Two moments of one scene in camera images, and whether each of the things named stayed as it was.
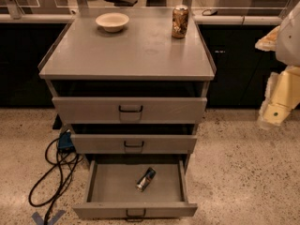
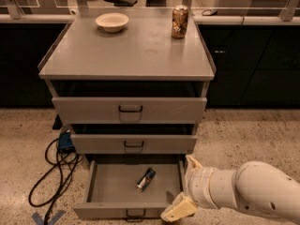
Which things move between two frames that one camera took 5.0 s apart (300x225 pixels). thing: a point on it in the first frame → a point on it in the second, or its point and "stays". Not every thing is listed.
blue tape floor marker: (38, 218) stays
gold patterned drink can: (180, 22) stays
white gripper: (289, 42) → (200, 182)
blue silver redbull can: (145, 179) stays
